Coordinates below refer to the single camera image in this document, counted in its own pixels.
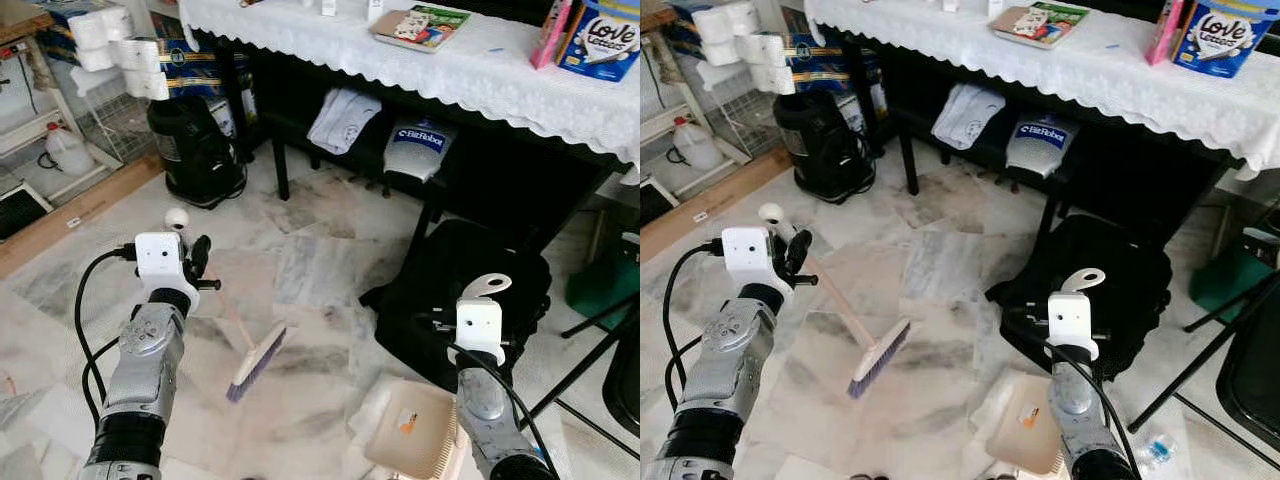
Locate beige long-handled dustpan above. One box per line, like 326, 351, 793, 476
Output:
985, 267, 1107, 477
362, 272, 515, 480

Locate wooden broom with purple bristles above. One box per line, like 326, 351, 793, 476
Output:
164, 207, 291, 404
757, 202, 913, 401

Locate wooden floor plank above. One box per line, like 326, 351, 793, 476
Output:
0, 153, 167, 279
640, 148, 793, 263

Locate large black bag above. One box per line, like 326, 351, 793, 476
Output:
984, 213, 1174, 353
359, 218, 553, 393

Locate white plastic jug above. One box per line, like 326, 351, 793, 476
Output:
671, 116, 724, 172
41, 121, 97, 178

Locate black metal stand legs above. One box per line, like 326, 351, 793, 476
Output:
1128, 268, 1280, 473
518, 300, 641, 463

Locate black table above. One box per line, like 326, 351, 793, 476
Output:
840, 30, 1246, 246
190, 30, 626, 256

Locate green plastic bin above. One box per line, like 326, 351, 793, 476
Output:
564, 233, 641, 333
1188, 228, 1280, 323

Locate blue cardboard box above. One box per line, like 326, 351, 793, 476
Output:
783, 33, 873, 98
158, 38, 253, 103

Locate clear plastic bottle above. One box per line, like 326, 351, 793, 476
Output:
1134, 434, 1183, 473

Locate white BitRobot bag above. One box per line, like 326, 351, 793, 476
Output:
1004, 112, 1080, 180
382, 117, 460, 184

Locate grey folded shirt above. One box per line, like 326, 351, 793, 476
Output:
931, 82, 1010, 152
306, 87, 384, 157

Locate white toilet roll pack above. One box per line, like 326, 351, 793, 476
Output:
62, 4, 172, 102
688, 0, 797, 97

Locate white lace tablecloth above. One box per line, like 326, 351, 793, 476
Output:
178, 0, 641, 167
803, 0, 1280, 183

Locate green and beige book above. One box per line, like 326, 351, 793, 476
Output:
989, 1, 1092, 50
369, 4, 472, 53

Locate pink box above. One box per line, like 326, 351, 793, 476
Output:
529, 0, 574, 70
1147, 0, 1191, 67

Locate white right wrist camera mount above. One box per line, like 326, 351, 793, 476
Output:
455, 297, 505, 367
1046, 291, 1100, 363

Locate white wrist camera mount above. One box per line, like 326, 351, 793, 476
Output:
455, 297, 505, 367
720, 226, 779, 293
134, 232, 191, 293
1046, 291, 1100, 363

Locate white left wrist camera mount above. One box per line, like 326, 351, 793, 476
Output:
134, 232, 191, 293
720, 226, 779, 293

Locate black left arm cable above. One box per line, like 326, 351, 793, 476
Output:
73, 243, 137, 426
662, 238, 725, 413

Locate white wire shelf rack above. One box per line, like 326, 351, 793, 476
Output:
0, 28, 153, 216
640, 30, 781, 206

